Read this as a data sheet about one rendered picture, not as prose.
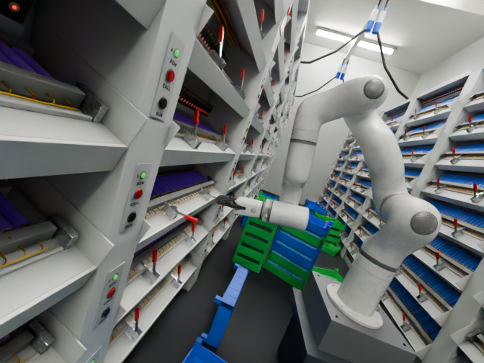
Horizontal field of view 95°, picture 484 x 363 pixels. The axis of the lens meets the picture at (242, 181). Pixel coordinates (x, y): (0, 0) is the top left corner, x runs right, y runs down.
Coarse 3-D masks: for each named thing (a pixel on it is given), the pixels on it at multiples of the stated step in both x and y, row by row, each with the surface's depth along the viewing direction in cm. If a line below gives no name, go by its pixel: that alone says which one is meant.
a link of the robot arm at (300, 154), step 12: (300, 144) 73; (312, 144) 73; (288, 156) 76; (300, 156) 73; (312, 156) 75; (288, 168) 76; (300, 168) 74; (288, 180) 78; (300, 180) 75; (288, 192) 86; (300, 192) 86
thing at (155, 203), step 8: (200, 184) 87; (208, 184) 93; (176, 192) 68; (184, 192) 72; (192, 192) 79; (152, 200) 55; (160, 200) 58; (168, 200) 61; (176, 200) 67; (184, 200) 71; (152, 208) 55
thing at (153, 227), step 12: (204, 168) 103; (216, 180) 103; (216, 192) 100; (180, 204) 69; (192, 204) 75; (204, 204) 81; (156, 216) 56; (180, 216) 63; (144, 228) 44; (156, 228) 52; (168, 228) 59; (144, 240) 47
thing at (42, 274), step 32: (0, 192) 32; (32, 192) 36; (0, 224) 29; (32, 224) 33; (64, 224) 34; (0, 256) 28; (32, 256) 30; (64, 256) 33; (96, 256) 35; (0, 288) 25; (32, 288) 27; (64, 288) 30; (0, 320) 23
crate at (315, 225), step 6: (312, 216) 163; (312, 222) 145; (318, 222) 161; (324, 222) 159; (312, 228) 144; (318, 228) 142; (324, 228) 141; (330, 228) 149; (318, 234) 142; (324, 234) 141
